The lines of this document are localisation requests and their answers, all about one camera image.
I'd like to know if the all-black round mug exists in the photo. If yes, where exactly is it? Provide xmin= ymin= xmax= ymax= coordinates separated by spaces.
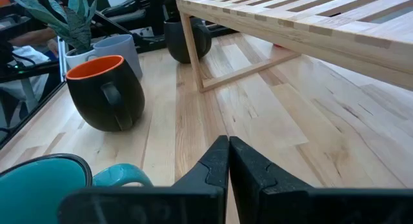
xmin=163 ymin=16 xmax=213 ymax=65

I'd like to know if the person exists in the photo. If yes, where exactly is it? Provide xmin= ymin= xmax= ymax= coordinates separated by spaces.
xmin=0 ymin=26 xmax=59 ymax=102

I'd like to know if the black mug orange inside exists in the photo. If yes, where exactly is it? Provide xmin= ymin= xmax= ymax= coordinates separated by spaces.
xmin=65 ymin=54 xmax=146 ymax=133

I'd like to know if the white plant pot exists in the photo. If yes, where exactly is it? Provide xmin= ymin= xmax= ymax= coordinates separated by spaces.
xmin=64 ymin=48 xmax=97 ymax=70

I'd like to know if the silver aluminium bracket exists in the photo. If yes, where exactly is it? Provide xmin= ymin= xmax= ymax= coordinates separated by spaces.
xmin=57 ymin=36 xmax=68 ymax=83

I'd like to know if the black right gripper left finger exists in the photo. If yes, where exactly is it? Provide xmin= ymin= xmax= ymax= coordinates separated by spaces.
xmin=57 ymin=135 xmax=230 ymax=224

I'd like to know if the green broad-leaf plant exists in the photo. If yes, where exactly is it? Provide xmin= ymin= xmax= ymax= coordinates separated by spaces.
xmin=6 ymin=0 xmax=104 ymax=56

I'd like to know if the teal ceramic mug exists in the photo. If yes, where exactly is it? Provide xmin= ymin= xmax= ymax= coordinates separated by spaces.
xmin=0 ymin=152 xmax=154 ymax=224

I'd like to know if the grey ceramic mug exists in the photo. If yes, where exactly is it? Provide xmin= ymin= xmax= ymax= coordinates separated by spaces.
xmin=85 ymin=34 xmax=144 ymax=80

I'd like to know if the wooden slatted rack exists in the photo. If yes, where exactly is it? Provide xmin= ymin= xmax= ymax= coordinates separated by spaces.
xmin=176 ymin=0 xmax=413 ymax=93

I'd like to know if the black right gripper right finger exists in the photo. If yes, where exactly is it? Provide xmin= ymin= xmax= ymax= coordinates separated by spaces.
xmin=229 ymin=136 xmax=413 ymax=224

